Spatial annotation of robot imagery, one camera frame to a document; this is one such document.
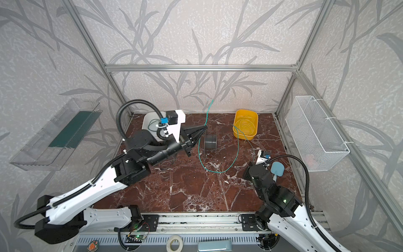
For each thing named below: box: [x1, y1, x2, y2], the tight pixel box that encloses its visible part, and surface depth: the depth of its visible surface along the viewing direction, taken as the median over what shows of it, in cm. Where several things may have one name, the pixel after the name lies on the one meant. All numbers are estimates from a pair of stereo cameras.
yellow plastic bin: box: [232, 109, 259, 141], surface depth 110 cm
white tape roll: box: [165, 234, 184, 252], surface depth 69 cm
